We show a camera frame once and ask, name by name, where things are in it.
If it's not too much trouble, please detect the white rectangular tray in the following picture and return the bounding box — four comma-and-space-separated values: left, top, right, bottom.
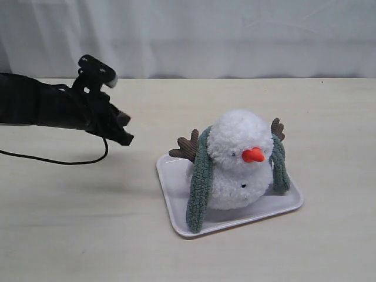
156, 154, 304, 239

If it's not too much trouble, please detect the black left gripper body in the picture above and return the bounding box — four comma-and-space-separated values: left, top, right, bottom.
58, 83, 120, 137

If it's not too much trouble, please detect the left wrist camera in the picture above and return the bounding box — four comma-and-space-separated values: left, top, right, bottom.
78, 54, 118, 88

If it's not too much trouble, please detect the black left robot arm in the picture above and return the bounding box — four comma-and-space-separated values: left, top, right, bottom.
1, 73, 134, 146

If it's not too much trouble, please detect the green knitted scarf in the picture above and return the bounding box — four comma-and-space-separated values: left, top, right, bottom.
186, 119, 291, 233

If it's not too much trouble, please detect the white backdrop curtain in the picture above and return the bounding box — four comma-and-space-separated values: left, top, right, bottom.
1, 1, 375, 79

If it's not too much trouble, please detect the white plush snowman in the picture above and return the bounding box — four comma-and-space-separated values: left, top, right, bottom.
168, 109, 290, 210

